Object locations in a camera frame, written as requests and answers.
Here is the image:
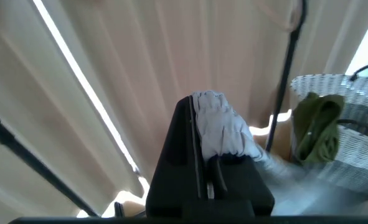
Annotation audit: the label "white laundry basket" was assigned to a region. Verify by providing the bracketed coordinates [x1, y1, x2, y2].
[288, 61, 368, 198]

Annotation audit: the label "pale grey shorts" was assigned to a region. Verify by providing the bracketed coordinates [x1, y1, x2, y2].
[191, 89, 368, 216]

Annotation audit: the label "black clothes rack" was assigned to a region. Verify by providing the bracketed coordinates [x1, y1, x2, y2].
[0, 0, 308, 218]

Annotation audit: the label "green garment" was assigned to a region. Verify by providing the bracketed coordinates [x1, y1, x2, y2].
[290, 91, 346, 166]

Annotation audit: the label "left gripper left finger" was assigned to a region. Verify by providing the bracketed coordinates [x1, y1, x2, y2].
[145, 95, 209, 218]

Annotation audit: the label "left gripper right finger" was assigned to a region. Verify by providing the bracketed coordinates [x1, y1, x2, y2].
[206, 154, 275, 218]

